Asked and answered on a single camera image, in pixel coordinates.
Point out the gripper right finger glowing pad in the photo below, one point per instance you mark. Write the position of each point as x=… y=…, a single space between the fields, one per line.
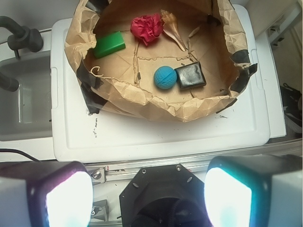
x=255 y=191

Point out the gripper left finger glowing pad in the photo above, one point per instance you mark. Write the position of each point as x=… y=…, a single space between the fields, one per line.
x=45 y=194

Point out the black bag on floor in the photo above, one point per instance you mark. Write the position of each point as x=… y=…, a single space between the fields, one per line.
x=292 y=107

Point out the blue foam ball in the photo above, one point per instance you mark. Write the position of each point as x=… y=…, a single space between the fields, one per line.
x=165 y=77

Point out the brown paper bag bin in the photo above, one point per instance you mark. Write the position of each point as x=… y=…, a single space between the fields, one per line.
x=123 y=83

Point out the green block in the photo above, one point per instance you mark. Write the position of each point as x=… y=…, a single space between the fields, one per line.
x=109 y=44

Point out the tan conch seashell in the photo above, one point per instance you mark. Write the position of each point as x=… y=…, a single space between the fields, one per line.
x=170 y=28

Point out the red crumpled paper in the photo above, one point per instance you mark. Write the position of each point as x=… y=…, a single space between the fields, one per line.
x=147 y=28

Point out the aluminium rail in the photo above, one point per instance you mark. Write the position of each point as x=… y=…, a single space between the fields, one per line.
x=123 y=170

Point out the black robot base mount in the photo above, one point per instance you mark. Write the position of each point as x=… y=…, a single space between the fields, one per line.
x=164 y=196

